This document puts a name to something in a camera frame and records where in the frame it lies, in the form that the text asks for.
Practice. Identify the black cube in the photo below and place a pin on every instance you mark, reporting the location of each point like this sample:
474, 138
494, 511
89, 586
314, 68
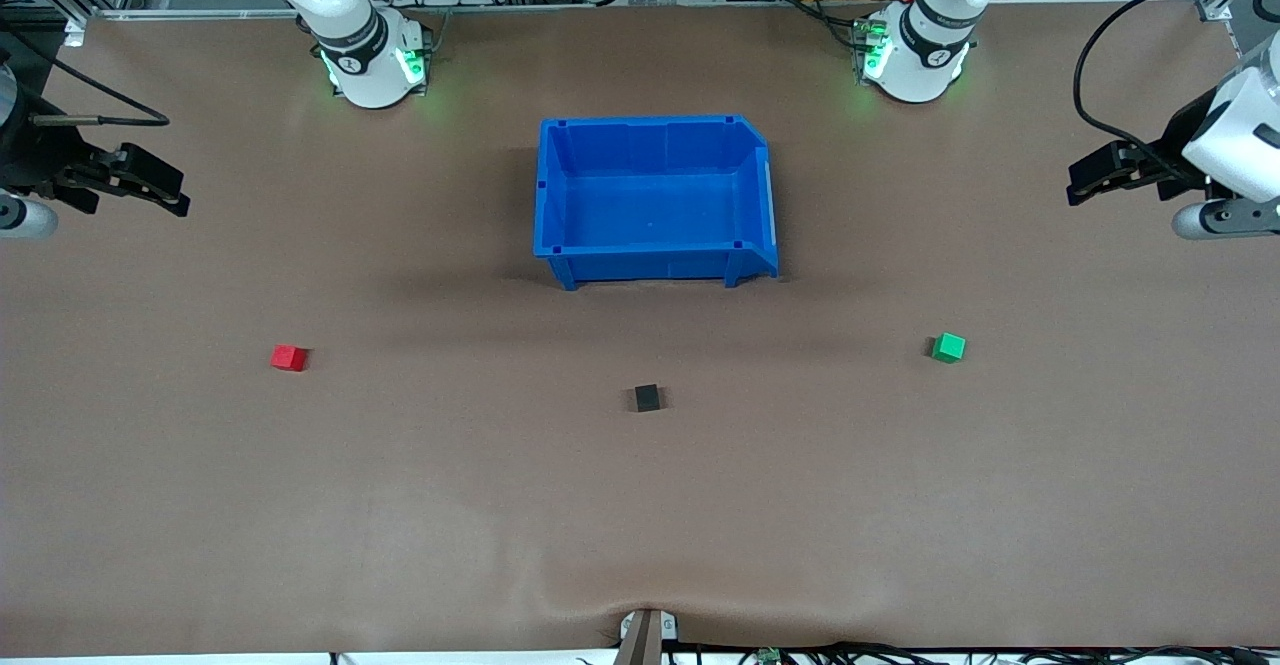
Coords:
648, 399

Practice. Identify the green cube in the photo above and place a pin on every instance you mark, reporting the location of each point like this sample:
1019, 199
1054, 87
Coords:
948, 348

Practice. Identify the red cube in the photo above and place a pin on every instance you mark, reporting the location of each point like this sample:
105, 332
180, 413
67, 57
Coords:
289, 358

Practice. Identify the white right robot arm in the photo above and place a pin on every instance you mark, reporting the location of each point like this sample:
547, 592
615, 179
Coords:
370, 75

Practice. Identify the blue plastic storage bin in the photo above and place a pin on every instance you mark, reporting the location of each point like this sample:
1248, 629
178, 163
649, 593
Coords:
650, 195

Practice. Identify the metal table edge clamp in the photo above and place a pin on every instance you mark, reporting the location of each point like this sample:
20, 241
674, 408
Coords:
648, 635

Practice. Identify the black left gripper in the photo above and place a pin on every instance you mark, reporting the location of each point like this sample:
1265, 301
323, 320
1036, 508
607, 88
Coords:
1176, 150

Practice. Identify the brown table mat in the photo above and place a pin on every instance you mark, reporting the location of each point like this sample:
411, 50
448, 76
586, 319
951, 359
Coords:
400, 505

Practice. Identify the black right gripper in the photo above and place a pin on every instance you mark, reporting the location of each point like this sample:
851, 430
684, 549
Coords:
32, 157

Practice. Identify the small white corner bracket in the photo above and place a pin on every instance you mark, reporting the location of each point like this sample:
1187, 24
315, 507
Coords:
73, 33

